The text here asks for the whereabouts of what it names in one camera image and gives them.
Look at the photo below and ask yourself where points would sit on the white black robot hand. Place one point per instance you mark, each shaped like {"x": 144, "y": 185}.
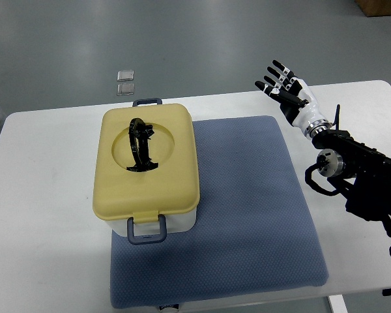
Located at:
{"x": 297, "y": 102}

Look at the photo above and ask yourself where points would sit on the yellow box lid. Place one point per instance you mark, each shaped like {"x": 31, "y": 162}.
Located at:
{"x": 146, "y": 167}

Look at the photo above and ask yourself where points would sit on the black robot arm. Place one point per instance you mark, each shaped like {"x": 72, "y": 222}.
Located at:
{"x": 361, "y": 174}

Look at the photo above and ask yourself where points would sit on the brown cardboard box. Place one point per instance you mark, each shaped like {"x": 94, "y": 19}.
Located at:
{"x": 375, "y": 8}

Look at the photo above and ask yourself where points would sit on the white storage box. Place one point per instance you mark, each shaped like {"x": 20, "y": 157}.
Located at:
{"x": 174, "y": 223}

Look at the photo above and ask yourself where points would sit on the blue padded mat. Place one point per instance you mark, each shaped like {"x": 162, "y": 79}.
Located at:
{"x": 253, "y": 232}

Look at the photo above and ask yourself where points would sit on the upper floor plate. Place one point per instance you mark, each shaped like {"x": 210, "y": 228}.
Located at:
{"x": 125, "y": 75}

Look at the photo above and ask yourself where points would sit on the white table leg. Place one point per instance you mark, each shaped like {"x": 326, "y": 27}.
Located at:
{"x": 337, "y": 304}

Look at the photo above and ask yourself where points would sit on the label under table edge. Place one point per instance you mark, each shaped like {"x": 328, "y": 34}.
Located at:
{"x": 164, "y": 307}

